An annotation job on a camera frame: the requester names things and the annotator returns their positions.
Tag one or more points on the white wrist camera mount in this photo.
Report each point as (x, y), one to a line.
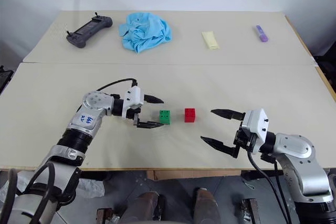
(135, 95)
(256, 123)

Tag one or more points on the rusty metal bracket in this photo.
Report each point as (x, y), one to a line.
(103, 216)
(250, 211)

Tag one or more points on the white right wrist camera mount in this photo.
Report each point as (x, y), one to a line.
(256, 123)

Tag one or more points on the green toy brick cube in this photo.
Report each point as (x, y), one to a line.
(165, 117)

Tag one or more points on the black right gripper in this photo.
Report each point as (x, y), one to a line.
(246, 141)

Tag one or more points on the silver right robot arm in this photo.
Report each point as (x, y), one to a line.
(299, 145)

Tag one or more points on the red toy brick cube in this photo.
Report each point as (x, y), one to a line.
(189, 115)

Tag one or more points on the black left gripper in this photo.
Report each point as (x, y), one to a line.
(130, 113)

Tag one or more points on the dark rounded brown shape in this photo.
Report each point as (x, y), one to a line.
(206, 205)
(143, 208)

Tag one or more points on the clear plastic bag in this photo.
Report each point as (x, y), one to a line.
(90, 187)

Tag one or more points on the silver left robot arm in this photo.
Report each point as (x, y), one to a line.
(90, 102)

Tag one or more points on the crumpled light blue cloth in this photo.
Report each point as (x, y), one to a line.
(144, 32)

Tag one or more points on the dark grey handheld controller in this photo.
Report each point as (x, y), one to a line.
(88, 31)

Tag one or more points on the purple marker pen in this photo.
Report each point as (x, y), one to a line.
(261, 33)

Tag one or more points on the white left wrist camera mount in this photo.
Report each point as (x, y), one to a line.
(135, 95)

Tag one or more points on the pale yellow packet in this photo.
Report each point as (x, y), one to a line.
(210, 40)

